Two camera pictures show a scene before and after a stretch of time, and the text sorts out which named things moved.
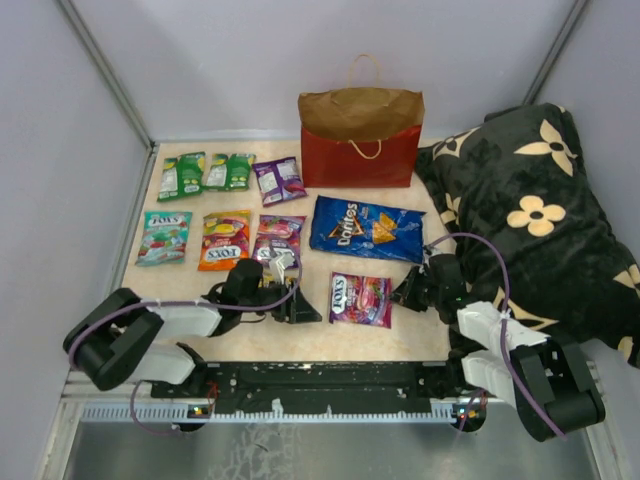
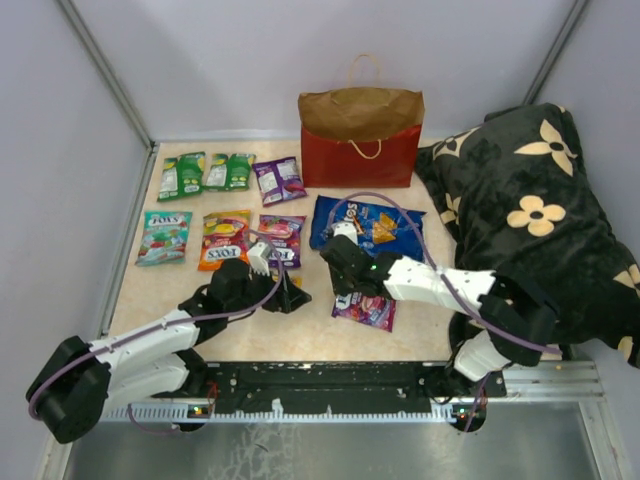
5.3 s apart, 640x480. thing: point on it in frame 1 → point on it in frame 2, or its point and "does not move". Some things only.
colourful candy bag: x=164 y=237 does not move
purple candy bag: x=361 y=300 does not move
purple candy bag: x=279 y=180 does not move
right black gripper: x=404 y=293 → x=337 y=285
